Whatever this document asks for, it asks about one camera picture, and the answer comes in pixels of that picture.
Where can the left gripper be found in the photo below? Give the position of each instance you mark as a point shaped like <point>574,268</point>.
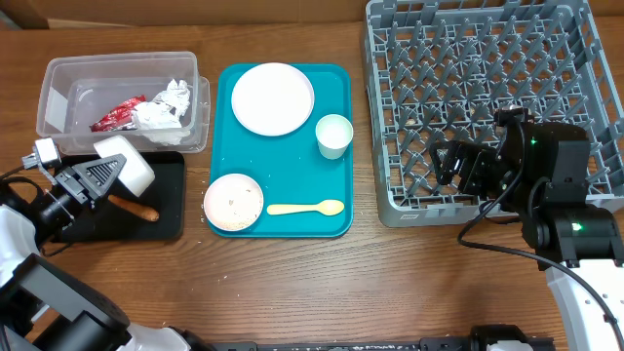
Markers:
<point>79,175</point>

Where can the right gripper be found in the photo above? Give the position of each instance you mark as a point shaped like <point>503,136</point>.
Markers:
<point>474,159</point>

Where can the small white bowl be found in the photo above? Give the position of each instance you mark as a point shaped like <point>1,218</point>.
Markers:
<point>136,174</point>

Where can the red snack wrapper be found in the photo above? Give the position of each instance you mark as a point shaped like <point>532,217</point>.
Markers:
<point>118,118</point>

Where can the white napkin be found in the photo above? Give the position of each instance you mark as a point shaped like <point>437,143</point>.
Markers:
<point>164,112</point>

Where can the white paper cup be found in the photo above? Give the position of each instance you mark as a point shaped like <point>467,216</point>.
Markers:
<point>334,133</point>

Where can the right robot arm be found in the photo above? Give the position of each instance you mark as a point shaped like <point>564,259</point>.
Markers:
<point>538,172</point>

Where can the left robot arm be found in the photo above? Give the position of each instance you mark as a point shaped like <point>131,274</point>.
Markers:
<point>45,308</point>

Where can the grey dishwasher rack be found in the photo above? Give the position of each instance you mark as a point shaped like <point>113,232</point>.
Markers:
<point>437,70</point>

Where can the black plastic tray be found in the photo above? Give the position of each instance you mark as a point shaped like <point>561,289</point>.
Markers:
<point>165,195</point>

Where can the clear plastic bin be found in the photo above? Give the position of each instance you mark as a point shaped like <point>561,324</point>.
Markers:
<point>77,92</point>

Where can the yellow plastic spoon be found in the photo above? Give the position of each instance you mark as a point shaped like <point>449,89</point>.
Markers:
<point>328,207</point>

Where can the pink bowl with crumbs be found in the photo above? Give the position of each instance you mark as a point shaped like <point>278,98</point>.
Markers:
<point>233,202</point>

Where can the teal serving tray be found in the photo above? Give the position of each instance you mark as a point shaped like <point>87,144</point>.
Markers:
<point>289,169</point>

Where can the large white plate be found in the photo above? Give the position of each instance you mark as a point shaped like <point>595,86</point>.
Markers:
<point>272,99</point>

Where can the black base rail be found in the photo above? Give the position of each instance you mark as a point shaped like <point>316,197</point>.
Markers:
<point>481,338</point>

